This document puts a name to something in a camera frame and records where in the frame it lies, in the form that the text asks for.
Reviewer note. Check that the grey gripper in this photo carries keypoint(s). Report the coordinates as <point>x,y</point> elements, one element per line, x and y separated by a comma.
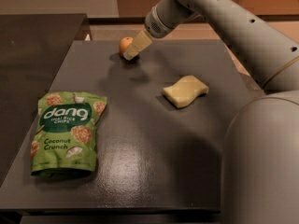
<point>154,23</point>

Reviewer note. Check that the orange fruit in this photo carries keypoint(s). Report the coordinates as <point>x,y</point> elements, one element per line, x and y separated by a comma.
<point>124,44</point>

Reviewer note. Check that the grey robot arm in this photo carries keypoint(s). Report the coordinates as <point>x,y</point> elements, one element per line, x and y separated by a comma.
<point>260,155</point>

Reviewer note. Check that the yellow sponge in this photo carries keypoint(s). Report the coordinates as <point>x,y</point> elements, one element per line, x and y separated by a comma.
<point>185,91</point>

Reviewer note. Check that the green dang chips bag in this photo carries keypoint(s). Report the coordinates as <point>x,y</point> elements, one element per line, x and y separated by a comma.
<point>64,142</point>

